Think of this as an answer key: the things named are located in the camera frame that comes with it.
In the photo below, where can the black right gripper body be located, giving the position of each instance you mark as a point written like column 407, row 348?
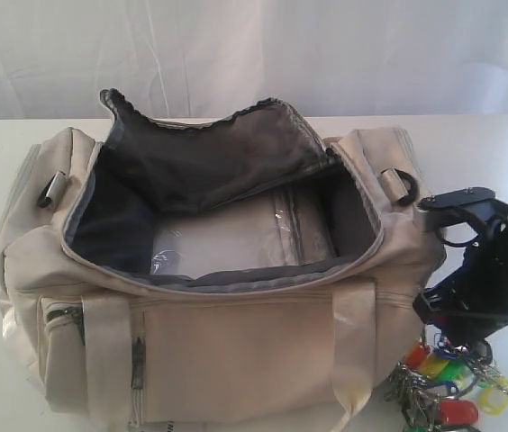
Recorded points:
column 471, row 304

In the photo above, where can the colourful key tag bunch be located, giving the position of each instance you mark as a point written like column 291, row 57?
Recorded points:
column 443, row 386

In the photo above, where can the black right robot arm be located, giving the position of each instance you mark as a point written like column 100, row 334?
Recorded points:
column 471, row 303

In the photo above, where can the cream fabric duffel bag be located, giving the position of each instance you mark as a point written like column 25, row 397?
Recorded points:
column 215, row 272

